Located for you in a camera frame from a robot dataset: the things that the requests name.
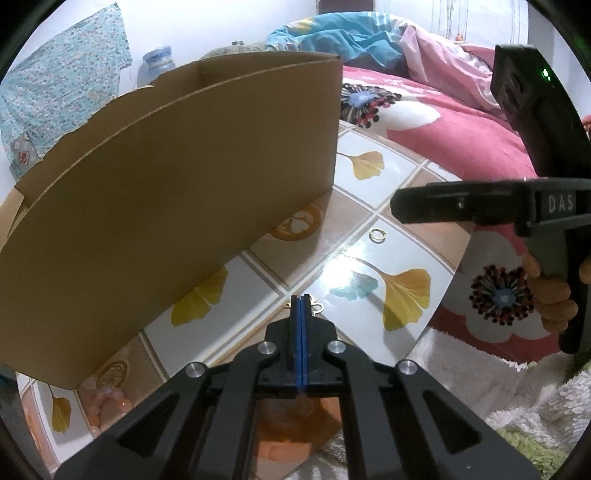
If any light pink bedsheet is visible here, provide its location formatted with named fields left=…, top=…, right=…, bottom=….
left=400, top=25, right=501, bottom=113

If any pink bead bracelet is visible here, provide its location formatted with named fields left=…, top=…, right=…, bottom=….
left=85, top=386, right=136, bottom=439

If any blue teal quilt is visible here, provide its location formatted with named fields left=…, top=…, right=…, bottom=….
left=266, top=11, right=408, bottom=76

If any white green fluffy rug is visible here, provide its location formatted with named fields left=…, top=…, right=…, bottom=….
left=294, top=327, right=591, bottom=480

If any gold earring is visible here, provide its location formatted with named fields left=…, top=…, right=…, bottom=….
left=283, top=294, right=324, bottom=316

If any brown cardboard box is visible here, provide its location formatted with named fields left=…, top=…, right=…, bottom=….
left=1, top=51, right=342, bottom=389

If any right hand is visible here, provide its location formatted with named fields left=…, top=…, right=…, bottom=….
left=522, top=252, right=578, bottom=334

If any blue floral hanging cloth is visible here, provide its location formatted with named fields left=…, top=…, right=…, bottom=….
left=1, top=4, right=132, bottom=180

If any ginkgo pattern table mat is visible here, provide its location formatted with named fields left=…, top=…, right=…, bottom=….
left=17, top=125, right=470, bottom=477

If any pink floral blanket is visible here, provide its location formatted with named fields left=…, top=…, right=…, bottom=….
left=342, top=67, right=590, bottom=363

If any blue water jug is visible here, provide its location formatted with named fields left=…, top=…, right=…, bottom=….
left=136, top=46, right=176, bottom=88

